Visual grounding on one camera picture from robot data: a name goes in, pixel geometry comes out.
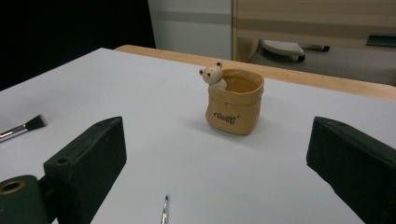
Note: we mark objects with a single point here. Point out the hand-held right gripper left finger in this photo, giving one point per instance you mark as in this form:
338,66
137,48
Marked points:
87,168

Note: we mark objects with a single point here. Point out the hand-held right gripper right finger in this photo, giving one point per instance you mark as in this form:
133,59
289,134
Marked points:
355,168

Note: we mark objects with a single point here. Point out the black makeup brush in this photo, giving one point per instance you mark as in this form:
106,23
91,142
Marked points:
34,123

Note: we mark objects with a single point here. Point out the thin stick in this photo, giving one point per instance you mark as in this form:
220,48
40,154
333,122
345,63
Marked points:
164,211

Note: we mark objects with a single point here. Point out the tan bear pen holder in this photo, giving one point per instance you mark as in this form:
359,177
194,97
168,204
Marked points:
233,109

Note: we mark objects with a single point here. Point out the wooden table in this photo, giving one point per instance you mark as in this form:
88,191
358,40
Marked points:
311,77

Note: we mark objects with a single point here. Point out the white table board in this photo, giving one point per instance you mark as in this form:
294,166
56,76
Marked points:
155,93

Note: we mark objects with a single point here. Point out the dark green desk label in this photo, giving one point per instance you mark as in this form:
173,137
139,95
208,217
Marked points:
381,39

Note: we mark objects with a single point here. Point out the chair base with casters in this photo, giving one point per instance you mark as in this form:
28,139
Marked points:
281,47

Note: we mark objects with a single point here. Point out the light wooden desk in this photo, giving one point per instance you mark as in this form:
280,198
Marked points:
311,18

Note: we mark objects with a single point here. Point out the white cabinet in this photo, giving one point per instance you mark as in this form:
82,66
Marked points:
190,31

